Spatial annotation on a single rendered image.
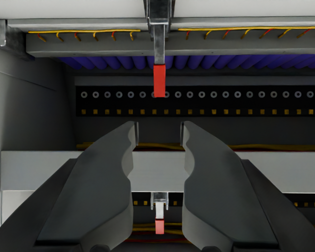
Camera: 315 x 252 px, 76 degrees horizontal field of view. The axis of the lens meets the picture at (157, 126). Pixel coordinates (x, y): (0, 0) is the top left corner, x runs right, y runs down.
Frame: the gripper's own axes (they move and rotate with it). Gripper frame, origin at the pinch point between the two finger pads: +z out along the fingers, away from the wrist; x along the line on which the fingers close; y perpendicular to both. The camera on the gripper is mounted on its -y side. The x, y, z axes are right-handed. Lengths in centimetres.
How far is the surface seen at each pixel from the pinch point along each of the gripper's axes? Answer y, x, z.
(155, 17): -5.8, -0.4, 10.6
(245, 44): -2.9, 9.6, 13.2
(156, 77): -0.5, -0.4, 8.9
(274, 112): 9.0, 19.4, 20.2
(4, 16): -6.0, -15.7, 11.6
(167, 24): -5.2, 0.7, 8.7
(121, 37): -3.7, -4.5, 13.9
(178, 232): 33.6, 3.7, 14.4
